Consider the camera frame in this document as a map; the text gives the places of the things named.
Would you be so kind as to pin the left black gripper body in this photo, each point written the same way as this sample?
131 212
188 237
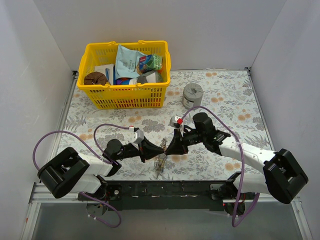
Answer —
142 151

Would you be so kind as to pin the brown round pouch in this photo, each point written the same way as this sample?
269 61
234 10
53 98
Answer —
95 78

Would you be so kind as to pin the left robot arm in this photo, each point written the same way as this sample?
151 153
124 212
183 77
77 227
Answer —
71 171

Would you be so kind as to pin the white blue box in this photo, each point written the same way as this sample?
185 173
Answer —
108 70

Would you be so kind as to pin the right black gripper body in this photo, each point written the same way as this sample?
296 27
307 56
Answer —
182 140

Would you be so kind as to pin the yellow plastic shopping basket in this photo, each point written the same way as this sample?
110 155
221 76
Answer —
148 95

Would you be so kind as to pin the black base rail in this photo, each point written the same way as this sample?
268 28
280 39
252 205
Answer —
165 194

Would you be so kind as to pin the light blue chips bag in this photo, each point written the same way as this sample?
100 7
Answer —
127 63

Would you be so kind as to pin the blue green sponge pack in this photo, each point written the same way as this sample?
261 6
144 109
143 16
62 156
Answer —
151 62

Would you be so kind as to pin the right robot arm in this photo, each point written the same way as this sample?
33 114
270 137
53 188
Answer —
280 176

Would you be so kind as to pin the floral table mat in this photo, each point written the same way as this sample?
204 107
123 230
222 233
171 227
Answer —
228 99

